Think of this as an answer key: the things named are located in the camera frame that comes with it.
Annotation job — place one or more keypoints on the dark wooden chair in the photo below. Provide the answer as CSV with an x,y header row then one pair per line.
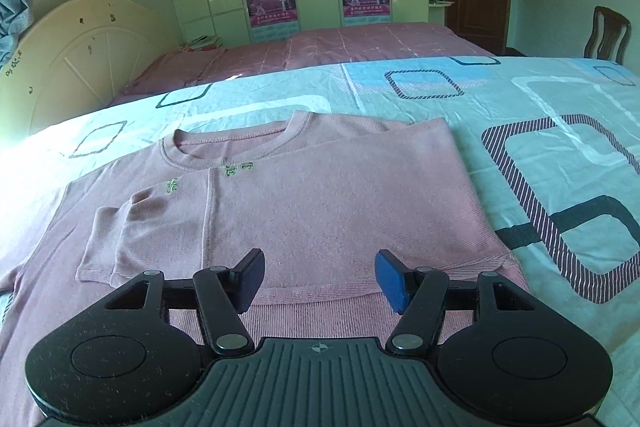
x,y
607,32

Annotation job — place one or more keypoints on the pink knit sweater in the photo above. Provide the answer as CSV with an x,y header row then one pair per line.
x,y
310,202

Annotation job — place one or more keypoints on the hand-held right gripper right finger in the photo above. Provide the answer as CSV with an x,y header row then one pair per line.
x,y
392,282

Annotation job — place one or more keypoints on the patterned light blue bedsheet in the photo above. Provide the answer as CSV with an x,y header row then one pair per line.
x,y
540,167

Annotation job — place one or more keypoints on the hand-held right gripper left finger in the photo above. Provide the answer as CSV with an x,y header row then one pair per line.
x,y
250,279

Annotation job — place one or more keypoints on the cream round headboard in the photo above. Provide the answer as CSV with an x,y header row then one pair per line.
x,y
85,52

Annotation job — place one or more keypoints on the pink bedspread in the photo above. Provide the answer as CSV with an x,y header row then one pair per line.
x,y
350,44

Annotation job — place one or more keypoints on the stack of books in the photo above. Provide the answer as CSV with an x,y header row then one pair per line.
x,y
202,43

